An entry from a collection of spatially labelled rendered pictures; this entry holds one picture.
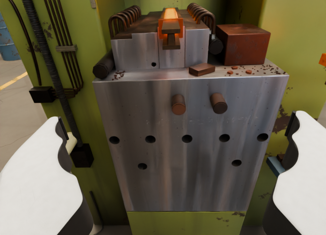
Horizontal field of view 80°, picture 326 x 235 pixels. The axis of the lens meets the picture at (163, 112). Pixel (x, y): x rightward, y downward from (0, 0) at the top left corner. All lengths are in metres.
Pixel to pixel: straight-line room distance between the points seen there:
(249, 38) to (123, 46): 0.25
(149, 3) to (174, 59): 0.49
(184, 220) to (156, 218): 0.09
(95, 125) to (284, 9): 0.65
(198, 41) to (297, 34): 0.31
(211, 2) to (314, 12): 0.39
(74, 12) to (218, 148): 0.50
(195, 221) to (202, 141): 0.35
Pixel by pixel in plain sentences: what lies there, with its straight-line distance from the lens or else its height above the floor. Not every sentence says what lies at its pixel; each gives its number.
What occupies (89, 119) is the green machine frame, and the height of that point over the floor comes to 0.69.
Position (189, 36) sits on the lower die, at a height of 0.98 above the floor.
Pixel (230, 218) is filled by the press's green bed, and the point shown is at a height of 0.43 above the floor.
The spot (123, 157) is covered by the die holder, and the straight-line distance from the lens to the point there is 0.52.
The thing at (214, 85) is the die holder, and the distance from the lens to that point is 0.40.
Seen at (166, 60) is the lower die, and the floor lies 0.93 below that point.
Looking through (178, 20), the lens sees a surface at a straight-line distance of 0.40.
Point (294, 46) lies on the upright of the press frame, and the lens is 0.66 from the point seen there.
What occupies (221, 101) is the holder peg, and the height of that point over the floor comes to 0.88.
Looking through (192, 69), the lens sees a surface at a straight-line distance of 0.40.
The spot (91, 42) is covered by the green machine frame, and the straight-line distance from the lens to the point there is 0.61.
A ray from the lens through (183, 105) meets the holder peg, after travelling 0.37.
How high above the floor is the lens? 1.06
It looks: 32 degrees down
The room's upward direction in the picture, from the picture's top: 3 degrees counter-clockwise
